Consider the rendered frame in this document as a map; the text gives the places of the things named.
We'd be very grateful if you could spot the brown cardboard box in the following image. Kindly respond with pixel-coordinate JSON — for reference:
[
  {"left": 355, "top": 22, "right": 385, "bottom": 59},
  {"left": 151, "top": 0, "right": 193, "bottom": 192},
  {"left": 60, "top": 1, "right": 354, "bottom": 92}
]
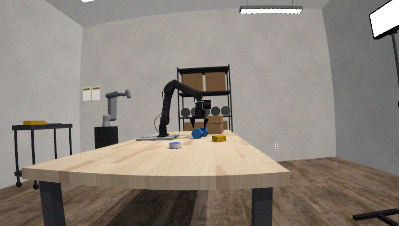
[{"left": 204, "top": 115, "right": 223, "bottom": 134}]

